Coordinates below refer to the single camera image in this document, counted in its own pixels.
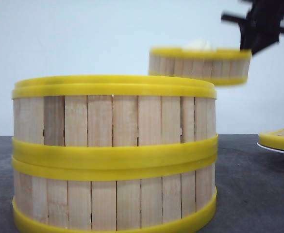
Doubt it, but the front bamboo steamer basket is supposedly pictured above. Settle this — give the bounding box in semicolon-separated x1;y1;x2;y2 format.
11;155;217;233

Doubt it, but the white swirl bun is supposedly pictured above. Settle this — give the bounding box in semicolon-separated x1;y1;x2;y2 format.
182;38;214;51

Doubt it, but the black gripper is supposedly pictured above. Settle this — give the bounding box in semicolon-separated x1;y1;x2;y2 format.
221;0;284;55

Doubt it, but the yellow rimmed steamer lid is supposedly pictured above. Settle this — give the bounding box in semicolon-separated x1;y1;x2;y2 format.
258;129;284;150

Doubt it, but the white plate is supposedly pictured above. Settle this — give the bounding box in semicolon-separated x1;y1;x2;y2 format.
256;142;284;154

